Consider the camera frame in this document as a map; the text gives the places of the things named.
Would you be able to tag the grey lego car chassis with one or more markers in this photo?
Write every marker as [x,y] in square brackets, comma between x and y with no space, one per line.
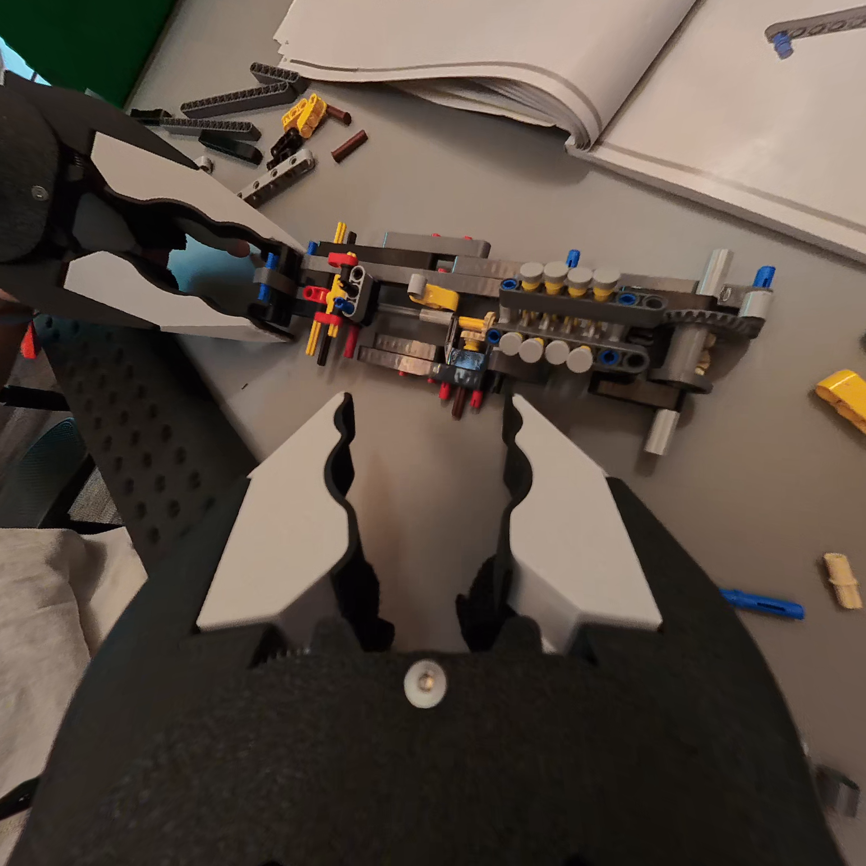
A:
[582,304]

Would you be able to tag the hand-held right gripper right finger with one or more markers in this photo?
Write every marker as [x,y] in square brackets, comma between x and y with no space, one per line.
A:
[575,541]

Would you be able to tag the short dark grey lego beam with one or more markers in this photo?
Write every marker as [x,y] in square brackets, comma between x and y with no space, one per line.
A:
[277,73]

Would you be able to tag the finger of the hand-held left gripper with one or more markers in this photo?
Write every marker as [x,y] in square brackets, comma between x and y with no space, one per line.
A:
[149,298]
[176,182]

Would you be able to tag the large yellow lego liftarm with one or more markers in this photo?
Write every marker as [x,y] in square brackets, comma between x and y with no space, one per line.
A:
[312,116]

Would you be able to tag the small yellow lego liftarm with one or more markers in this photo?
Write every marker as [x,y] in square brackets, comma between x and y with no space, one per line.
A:
[292,118]

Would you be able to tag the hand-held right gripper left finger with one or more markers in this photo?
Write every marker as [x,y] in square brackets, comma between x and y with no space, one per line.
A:
[284,541]

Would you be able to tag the black flat lego panel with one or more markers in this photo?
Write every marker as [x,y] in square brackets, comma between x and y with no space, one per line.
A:
[233,149]

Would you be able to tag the grey curved lego piece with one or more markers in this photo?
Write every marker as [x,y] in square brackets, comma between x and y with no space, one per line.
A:
[839,791]

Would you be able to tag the green storage bin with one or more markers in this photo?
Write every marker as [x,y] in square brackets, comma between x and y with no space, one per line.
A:
[81,40]

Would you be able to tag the blue long lego pin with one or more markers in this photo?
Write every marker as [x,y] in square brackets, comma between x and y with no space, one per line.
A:
[761,603]

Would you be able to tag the open lego instruction booklet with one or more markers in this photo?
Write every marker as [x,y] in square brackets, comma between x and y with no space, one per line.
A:
[676,101]

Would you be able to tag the tan lego pin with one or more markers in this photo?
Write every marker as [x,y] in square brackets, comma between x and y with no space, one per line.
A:
[842,580]

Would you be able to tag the black lego connector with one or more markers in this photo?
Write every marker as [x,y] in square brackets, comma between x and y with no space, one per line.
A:
[281,159]
[287,139]

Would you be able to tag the yellow lego connector block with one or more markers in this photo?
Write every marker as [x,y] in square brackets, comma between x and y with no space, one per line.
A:
[842,396]

